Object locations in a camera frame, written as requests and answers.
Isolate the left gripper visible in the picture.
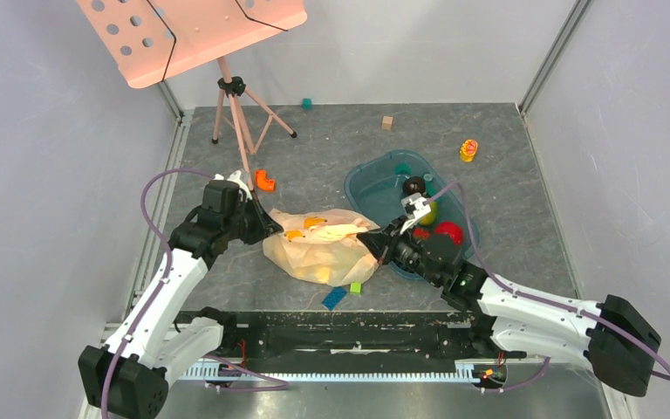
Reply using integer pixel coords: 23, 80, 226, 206
222, 192, 282, 245

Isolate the beige plastic bag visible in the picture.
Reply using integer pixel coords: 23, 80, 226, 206
263, 209, 379, 287

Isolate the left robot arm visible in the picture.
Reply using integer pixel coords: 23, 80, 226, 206
79, 170, 283, 418

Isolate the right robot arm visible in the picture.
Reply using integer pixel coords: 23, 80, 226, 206
356, 195, 661, 397

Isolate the red tomato fake fruit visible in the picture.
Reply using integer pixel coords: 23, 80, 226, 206
412, 228, 431, 241

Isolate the dark mangosteen fake fruit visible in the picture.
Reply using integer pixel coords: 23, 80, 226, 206
401, 176, 427, 196

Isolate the red apple fake fruit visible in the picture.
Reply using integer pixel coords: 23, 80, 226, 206
433, 221, 464, 247

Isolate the orange curved toy piece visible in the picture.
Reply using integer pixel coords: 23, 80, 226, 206
254, 169, 277, 192

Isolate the small green cube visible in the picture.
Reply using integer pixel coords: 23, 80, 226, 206
350, 282, 363, 295

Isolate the teal plastic tub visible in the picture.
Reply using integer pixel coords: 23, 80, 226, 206
345, 149, 479, 259

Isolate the yellow green mango fruit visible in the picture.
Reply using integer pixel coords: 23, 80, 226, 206
418, 202, 440, 227

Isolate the blue flat block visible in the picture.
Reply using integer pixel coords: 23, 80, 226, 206
322, 286, 349, 311

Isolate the small wooden cube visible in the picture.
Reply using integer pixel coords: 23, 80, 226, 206
381, 115, 393, 130

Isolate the yellow red toy piece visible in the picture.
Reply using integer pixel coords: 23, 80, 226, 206
460, 139, 478, 162

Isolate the pink music stand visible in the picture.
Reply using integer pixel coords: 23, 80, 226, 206
77, 0, 308, 189

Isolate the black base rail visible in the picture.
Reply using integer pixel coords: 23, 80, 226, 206
103, 309, 619, 386

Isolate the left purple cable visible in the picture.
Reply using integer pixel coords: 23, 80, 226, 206
99, 168, 223, 419

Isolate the purple cable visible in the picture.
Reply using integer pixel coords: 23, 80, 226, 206
99, 168, 223, 419
427, 181, 670, 395

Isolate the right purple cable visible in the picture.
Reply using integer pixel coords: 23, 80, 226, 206
427, 181, 670, 395

